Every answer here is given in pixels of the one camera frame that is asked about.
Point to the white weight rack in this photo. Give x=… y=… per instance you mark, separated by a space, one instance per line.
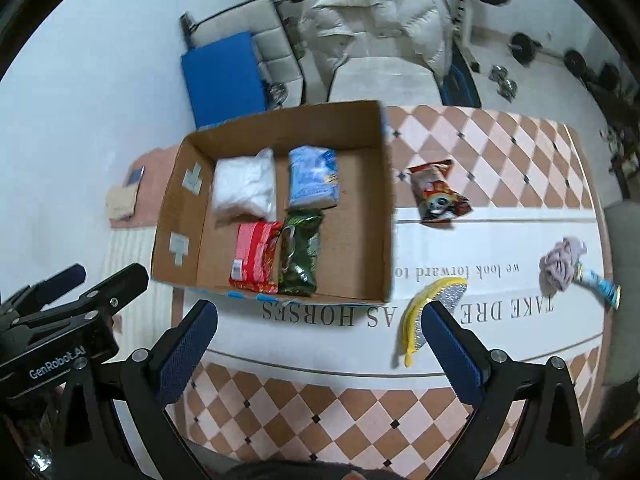
x=467 y=15

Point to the chrome dumbbell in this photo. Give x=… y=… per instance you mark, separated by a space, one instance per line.
x=505 y=84
x=276 y=94

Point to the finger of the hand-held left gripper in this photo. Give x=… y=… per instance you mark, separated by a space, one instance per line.
x=67 y=277
x=117 y=287

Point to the black and blue mat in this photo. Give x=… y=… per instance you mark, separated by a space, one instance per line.
x=457 y=85

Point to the light blue printed tube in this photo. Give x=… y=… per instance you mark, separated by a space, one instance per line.
x=600 y=285

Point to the beige cloth with phone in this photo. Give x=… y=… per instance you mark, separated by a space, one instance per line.
x=121 y=202

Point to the yellow and silver scrub sponge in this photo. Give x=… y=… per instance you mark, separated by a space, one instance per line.
x=444 y=291

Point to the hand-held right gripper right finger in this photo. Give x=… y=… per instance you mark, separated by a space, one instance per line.
x=452 y=347

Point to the white puffer jacket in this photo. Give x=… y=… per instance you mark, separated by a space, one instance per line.
x=380 y=15

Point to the red snack packet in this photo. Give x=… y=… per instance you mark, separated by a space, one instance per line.
x=436 y=192

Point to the brown cardboard box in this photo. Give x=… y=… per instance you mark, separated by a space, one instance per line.
x=352 y=240

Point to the checkered printed tablecloth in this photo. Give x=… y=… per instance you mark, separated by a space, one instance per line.
x=505 y=240

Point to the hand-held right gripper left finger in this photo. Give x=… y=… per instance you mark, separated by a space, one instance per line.
x=184 y=352

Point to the beige armchair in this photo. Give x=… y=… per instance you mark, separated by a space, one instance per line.
x=380 y=80

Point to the dark green packet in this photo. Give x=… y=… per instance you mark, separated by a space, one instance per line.
x=300 y=252

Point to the beige cushioned bench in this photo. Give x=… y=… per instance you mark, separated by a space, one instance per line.
x=272 y=45

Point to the small dark notebook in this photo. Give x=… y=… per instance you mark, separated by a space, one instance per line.
x=134 y=176

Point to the red striped packet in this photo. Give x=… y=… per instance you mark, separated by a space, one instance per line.
x=252 y=255

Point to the blue foam mat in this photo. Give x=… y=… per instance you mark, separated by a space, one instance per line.
x=222 y=80

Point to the black dumbbell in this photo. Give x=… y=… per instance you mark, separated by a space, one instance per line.
x=575 y=64

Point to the blue tissue pack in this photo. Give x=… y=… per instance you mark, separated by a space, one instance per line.
x=314 y=177

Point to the white cotton packet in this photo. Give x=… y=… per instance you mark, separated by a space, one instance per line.
x=245 y=185

